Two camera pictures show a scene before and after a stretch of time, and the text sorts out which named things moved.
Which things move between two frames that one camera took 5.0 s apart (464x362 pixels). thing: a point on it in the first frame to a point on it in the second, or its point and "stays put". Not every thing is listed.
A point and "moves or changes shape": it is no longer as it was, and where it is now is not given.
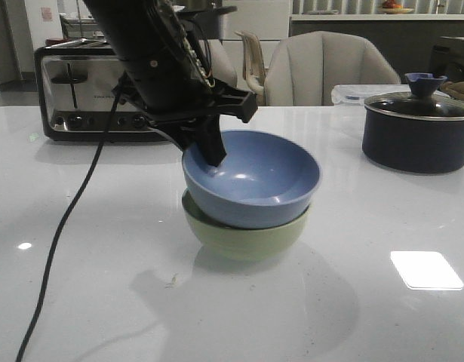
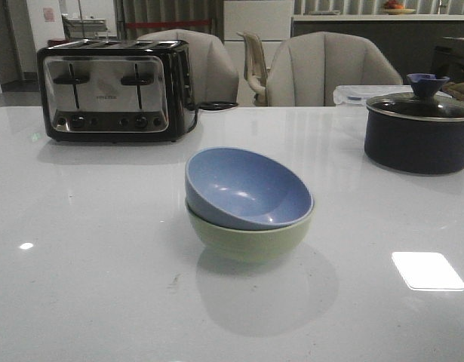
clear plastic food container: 357,95 stays put
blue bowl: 265,180 moves or changes shape
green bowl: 249,243 stays put
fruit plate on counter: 390,7 stays put
